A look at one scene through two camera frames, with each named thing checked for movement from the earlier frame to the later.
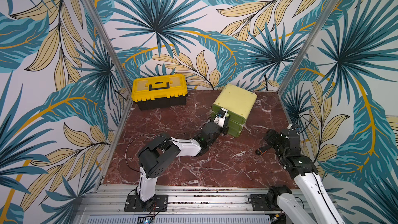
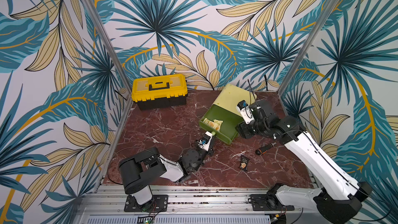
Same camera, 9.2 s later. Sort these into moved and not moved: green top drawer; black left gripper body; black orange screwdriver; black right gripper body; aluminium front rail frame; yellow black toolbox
Moved: green top drawer; black left gripper body; black right gripper body
Not moved: yellow black toolbox; black orange screwdriver; aluminium front rail frame
